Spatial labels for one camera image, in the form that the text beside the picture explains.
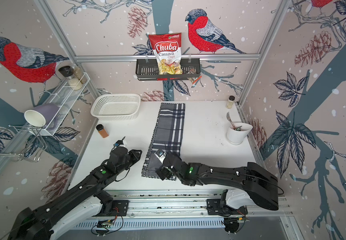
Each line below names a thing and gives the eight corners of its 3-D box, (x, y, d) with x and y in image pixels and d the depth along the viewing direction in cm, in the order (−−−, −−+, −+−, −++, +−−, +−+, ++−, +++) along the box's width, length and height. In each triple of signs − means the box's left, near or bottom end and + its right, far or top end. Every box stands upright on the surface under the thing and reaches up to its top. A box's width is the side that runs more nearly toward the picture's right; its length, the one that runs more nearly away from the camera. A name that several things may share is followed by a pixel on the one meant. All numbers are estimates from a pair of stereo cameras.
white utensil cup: (227, 144, 99) (232, 133, 88) (224, 132, 105) (229, 121, 94) (246, 144, 98) (254, 133, 88) (242, 132, 105) (249, 121, 94)
